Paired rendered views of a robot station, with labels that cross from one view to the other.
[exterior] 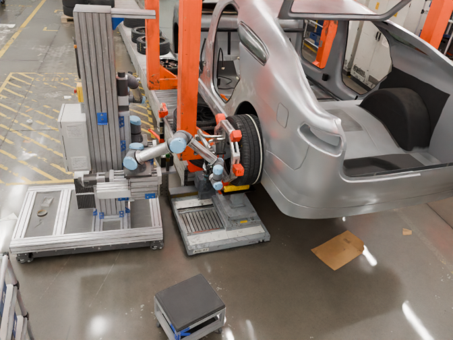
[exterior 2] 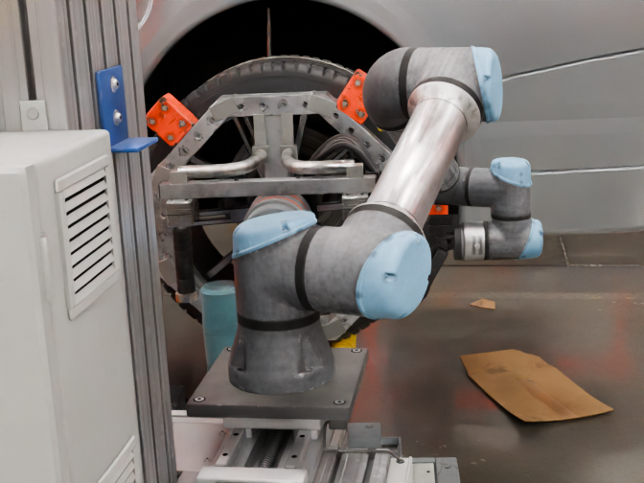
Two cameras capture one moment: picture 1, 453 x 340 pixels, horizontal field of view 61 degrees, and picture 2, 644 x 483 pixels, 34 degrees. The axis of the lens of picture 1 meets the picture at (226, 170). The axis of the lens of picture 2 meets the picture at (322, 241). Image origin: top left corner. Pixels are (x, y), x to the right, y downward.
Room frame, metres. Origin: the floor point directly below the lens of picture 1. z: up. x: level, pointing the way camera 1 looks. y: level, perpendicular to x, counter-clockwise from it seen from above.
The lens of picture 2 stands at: (2.03, 1.98, 1.38)
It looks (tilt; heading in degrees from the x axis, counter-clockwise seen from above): 15 degrees down; 296
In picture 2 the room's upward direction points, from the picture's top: 3 degrees counter-clockwise
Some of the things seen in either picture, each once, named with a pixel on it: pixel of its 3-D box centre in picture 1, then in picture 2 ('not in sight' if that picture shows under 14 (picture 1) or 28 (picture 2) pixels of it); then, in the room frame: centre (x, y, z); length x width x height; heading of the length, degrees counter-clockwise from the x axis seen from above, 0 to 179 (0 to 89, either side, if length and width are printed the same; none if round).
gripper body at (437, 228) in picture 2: (211, 171); (428, 239); (2.69, 0.13, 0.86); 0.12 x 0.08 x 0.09; 22
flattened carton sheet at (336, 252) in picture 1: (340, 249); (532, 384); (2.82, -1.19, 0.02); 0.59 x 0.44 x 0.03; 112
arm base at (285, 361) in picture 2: (137, 162); (280, 340); (2.69, 0.75, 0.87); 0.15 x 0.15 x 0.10
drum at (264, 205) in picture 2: (218, 152); (277, 227); (3.04, 0.09, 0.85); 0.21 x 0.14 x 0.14; 112
